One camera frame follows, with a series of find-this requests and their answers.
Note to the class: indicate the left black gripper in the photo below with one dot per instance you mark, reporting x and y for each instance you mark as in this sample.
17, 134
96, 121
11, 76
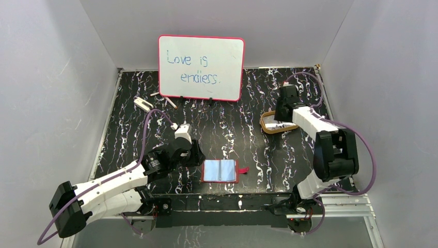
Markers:
197, 154

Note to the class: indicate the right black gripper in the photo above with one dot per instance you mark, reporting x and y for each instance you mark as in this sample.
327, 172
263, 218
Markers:
277, 115

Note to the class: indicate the red leather card holder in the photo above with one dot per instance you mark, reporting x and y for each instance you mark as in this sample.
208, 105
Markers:
222, 171

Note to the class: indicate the tan oval card tray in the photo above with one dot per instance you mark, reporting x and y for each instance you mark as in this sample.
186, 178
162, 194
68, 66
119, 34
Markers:
263, 127

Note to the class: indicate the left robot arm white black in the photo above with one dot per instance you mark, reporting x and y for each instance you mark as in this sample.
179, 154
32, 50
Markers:
74, 206

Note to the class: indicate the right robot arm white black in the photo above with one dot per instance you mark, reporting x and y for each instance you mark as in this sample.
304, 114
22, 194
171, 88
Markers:
335, 149

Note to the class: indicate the cards in tray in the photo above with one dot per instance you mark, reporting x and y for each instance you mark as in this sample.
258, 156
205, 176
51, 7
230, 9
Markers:
273, 125

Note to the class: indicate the white marker pen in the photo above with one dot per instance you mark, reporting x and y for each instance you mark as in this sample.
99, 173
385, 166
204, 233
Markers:
171, 102

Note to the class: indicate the white board eraser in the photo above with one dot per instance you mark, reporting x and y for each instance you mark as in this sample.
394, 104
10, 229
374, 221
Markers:
143, 104

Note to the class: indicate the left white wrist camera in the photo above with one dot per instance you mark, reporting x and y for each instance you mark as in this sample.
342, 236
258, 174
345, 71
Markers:
183, 133

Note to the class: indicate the white board with red frame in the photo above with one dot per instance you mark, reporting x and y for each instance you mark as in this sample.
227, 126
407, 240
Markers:
201, 67

